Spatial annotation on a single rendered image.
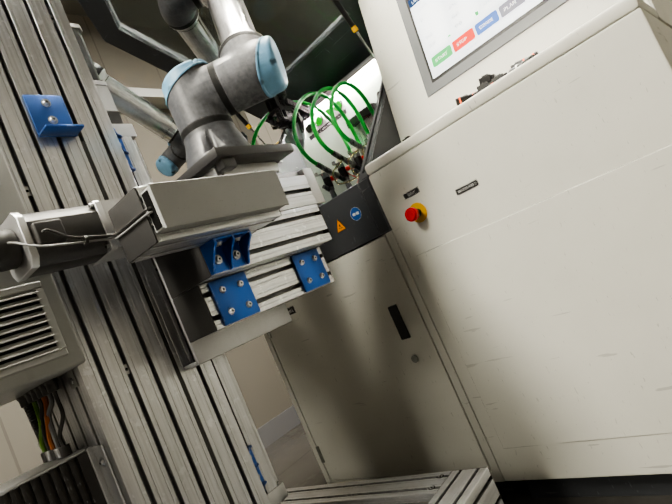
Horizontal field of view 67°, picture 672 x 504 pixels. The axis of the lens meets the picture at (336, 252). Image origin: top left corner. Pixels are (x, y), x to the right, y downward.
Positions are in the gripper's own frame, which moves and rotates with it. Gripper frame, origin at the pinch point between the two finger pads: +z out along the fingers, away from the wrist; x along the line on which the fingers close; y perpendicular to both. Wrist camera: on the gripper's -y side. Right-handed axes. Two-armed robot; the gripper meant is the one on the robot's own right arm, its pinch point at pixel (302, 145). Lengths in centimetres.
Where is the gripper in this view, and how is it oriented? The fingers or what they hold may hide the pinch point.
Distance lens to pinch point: 183.6
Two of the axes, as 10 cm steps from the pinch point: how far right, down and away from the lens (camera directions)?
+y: -6.3, 2.3, -7.4
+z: 4.0, 9.1, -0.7
